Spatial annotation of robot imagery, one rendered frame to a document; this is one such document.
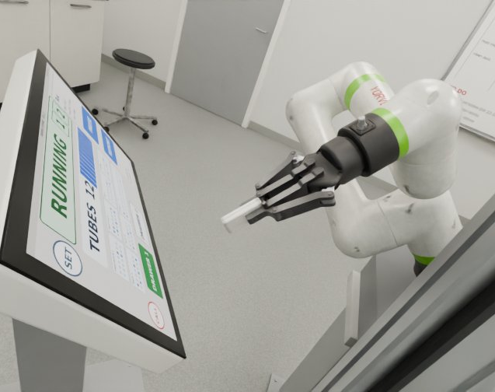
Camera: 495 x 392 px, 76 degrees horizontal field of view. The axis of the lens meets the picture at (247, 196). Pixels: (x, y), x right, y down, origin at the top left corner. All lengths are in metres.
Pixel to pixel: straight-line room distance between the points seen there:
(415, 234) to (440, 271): 0.58
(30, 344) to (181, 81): 3.69
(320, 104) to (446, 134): 0.46
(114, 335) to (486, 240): 0.36
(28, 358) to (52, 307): 0.45
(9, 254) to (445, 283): 0.32
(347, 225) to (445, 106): 0.38
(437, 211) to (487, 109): 3.14
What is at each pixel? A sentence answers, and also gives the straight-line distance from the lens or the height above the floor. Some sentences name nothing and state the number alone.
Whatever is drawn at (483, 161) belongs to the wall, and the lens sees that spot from 4.13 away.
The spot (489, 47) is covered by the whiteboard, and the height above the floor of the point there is 1.63.
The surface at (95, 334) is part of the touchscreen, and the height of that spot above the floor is 1.07.
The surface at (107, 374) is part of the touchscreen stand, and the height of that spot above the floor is 0.04.
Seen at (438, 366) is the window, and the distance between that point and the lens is 0.27.
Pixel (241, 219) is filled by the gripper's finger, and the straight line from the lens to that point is 0.51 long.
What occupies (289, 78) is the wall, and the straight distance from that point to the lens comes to 3.77.
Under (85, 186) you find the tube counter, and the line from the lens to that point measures 0.51.
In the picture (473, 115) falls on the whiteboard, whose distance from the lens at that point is 3.92.
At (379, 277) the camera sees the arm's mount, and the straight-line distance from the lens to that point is 1.03.
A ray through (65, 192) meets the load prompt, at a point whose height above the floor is 1.15.
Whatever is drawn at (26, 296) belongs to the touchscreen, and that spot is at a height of 1.15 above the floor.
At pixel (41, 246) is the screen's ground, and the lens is 0.35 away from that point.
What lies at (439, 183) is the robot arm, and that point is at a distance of 0.67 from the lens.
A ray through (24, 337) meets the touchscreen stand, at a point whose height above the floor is 0.80.
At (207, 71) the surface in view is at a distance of 4.00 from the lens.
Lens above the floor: 1.42
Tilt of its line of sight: 32 degrees down
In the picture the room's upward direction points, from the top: 22 degrees clockwise
